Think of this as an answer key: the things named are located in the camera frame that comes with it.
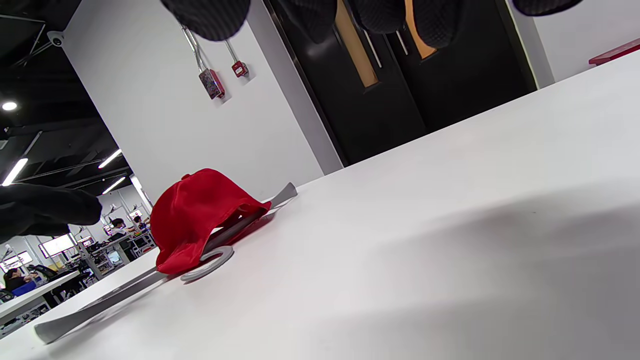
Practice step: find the person's right hand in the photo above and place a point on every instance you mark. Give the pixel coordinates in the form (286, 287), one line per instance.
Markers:
(45, 210)

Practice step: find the gray hanger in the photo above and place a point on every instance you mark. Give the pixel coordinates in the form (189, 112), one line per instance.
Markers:
(65, 322)

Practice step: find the red baseball cap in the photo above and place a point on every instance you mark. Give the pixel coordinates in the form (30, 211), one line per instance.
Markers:
(190, 215)

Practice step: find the long ceiling light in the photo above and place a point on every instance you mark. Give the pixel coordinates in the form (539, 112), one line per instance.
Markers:
(110, 158)
(114, 185)
(14, 172)

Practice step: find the black office chair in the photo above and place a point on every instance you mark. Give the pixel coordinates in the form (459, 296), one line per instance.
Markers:
(65, 282)

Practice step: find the white background desk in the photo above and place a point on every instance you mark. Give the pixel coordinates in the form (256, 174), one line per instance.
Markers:
(30, 295)

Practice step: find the round ceiling light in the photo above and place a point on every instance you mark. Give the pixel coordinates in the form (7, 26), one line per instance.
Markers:
(9, 106)

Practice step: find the large red fire alarm box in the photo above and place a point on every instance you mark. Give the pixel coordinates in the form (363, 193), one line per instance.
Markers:
(212, 83)

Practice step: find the small red fire alarm box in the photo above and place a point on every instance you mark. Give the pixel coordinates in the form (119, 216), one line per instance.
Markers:
(240, 69)

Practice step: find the black door leaf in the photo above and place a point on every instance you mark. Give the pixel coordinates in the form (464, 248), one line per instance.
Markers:
(465, 80)
(345, 115)

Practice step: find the red fire extinguisher cabinet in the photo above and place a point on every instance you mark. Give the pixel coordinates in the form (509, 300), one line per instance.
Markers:
(617, 52)

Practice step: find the white security camera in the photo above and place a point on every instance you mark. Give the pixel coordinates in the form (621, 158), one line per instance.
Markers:
(56, 38)

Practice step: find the metal wall conduit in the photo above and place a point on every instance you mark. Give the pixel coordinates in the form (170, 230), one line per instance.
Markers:
(231, 51)
(195, 50)

